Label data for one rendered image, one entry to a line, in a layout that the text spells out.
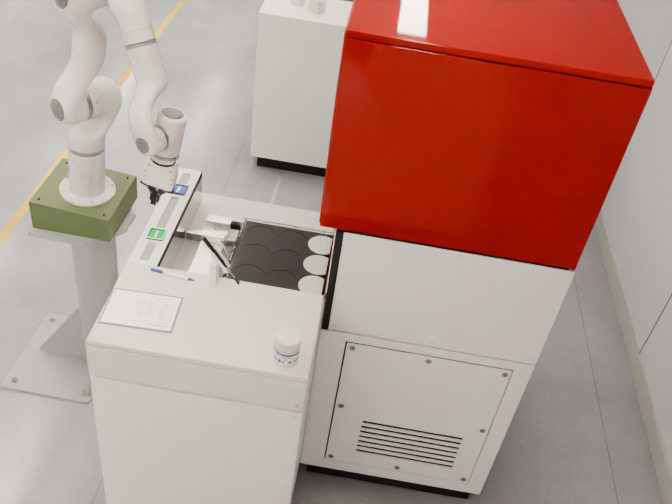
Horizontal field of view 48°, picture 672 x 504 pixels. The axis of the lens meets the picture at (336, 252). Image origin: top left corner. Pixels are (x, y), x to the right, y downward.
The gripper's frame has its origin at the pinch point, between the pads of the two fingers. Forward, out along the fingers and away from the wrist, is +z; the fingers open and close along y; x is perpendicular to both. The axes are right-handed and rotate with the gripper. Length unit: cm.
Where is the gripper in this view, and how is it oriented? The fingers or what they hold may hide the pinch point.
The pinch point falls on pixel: (154, 197)
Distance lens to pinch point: 242.8
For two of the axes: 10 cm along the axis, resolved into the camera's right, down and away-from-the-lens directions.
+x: -1.2, 6.2, -7.8
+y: -9.4, -3.2, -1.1
